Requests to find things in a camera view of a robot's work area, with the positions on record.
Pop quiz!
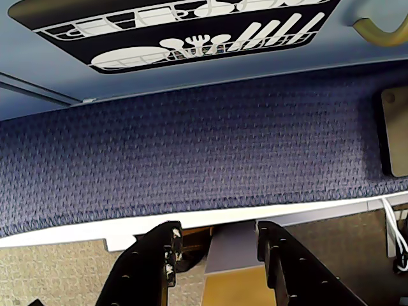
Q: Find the beige flat board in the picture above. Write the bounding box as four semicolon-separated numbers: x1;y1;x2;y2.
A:
380;89;408;179

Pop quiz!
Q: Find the gold dishwasher door handle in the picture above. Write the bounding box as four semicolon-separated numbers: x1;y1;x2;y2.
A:
351;17;408;48

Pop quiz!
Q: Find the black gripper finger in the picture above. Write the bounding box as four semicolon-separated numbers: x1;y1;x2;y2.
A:
95;219;185;306
256;220;374;306

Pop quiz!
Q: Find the blue dishwasher door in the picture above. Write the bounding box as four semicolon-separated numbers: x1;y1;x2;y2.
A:
0;0;408;106

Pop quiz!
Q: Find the blue fabric panel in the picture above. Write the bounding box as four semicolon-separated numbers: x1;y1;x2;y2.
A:
0;65;408;239

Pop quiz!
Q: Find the white cable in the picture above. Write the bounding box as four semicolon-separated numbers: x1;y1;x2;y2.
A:
381;196;408;272

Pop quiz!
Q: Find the gray and yellow block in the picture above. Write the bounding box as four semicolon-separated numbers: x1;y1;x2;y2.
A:
200;222;279;306

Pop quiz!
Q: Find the black dishwasher rack decal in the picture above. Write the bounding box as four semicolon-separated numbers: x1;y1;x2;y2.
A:
7;0;340;75

